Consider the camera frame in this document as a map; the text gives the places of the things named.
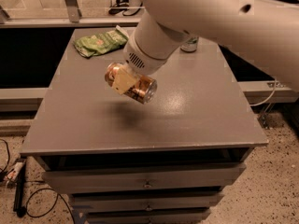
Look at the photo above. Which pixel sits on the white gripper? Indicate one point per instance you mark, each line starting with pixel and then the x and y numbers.
pixel 139 61

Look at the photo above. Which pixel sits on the orange soda can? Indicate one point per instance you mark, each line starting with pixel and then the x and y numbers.
pixel 144 89

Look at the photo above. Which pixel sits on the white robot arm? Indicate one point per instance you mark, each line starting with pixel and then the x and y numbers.
pixel 265 33

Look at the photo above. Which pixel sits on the green white soda can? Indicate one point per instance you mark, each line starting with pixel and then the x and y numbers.
pixel 190 45

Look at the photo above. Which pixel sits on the green chip bag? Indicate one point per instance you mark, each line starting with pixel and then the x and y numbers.
pixel 101 43

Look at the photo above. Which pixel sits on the grey drawer cabinet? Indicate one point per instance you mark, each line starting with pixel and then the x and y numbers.
pixel 198 116

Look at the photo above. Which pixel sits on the top grey drawer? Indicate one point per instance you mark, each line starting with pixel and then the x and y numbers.
pixel 167 177

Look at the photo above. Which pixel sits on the grey drawer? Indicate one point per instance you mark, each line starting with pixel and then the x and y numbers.
pixel 145 202
pixel 152 217
pixel 167 177

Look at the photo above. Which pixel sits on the middle grey drawer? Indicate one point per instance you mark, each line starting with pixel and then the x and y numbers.
pixel 145 202

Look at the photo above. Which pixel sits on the bottom grey drawer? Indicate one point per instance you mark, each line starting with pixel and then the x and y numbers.
pixel 152 217

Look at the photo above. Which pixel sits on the white power strip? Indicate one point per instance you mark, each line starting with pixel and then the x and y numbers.
pixel 14 172

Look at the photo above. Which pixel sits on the black bar on floor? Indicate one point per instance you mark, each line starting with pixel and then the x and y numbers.
pixel 18 208

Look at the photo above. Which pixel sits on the metal railing frame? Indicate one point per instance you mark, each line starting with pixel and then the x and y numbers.
pixel 69 13

